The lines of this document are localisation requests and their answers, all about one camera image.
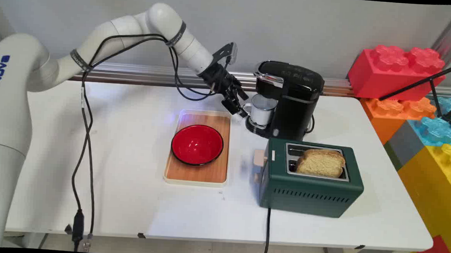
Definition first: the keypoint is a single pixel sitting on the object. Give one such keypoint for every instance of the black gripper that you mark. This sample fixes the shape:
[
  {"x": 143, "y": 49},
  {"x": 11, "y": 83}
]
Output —
[{"x": 218, "y": 79}]

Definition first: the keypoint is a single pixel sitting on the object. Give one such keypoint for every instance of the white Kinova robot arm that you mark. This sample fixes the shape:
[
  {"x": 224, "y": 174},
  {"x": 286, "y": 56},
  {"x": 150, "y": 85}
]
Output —
[{"x": 15, "y": 92}]

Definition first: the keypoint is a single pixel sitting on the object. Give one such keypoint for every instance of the white enamel mug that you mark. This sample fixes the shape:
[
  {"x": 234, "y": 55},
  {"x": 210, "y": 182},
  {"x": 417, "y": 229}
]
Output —
[{"x": 263, "y": 111}]

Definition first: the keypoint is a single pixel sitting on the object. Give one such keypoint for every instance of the black coffee maker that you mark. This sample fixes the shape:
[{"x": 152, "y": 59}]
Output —
[{"x": 294, "y": 95}]

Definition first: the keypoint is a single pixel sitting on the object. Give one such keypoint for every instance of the red bowl with black rim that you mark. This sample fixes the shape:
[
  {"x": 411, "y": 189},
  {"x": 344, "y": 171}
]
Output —
[{"x": 196, "y": 145}]

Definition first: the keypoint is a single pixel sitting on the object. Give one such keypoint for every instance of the beige toaster lever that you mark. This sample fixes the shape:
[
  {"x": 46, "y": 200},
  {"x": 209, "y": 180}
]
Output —
[{"x": 259, "y": 158}]

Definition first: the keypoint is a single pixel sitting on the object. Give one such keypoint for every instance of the wooden tray with cream rim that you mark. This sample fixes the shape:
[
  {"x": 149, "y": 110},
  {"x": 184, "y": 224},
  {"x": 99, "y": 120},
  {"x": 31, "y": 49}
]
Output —
[{"x": 211, "y": 176}]

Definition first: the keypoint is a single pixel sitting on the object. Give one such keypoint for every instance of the beige toaster knob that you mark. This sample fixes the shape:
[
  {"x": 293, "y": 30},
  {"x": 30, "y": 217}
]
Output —
[{"x": 258, "y": 178}]

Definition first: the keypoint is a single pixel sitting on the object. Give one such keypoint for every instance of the slice of bread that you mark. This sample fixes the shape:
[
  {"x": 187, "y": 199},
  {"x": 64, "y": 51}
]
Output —
[{"x": 320, "y": 163}]

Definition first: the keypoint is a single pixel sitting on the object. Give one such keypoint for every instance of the green two-slot toaster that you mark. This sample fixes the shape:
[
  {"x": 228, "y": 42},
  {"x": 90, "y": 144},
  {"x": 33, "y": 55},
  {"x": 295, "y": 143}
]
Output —
[{"x": 306, "y": 196}]

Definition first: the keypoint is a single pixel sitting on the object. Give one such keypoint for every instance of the big orange toy brick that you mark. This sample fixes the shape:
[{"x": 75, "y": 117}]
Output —
[{"x": 384, "y": 115}]

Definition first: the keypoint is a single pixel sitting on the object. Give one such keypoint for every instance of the big red toy brick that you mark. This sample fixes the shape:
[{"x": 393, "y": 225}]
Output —
[{"x": 390, "y": 75}]

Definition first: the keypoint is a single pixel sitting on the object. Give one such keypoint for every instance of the big grey toy brick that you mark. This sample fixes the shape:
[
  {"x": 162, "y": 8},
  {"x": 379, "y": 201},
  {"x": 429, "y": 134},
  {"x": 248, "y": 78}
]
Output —
[{"x": 402, "y": 145}]

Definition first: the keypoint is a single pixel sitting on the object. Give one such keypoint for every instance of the black tripod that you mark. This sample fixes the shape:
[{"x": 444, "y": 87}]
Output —
[{"x": 436, "y": 77}]

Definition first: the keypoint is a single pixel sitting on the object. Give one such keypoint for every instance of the big blue toy brick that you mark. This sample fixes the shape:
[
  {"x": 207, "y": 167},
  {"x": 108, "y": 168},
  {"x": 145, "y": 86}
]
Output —
[{"x": 437, "y": 130}]

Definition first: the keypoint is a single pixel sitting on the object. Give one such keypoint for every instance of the big yellow toy brick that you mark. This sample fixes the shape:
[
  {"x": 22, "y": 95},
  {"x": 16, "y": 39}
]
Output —
[{"x": 434, "y": 191}]

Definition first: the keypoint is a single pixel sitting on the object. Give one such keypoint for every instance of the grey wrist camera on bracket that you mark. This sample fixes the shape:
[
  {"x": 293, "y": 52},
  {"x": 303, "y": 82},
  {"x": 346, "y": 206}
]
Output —
[{"x": 229, "y": 51}]

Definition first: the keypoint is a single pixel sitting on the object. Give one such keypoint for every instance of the horizontal aluminium rail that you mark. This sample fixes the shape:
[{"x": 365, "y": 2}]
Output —
[{"x": 135, "y": 73}]

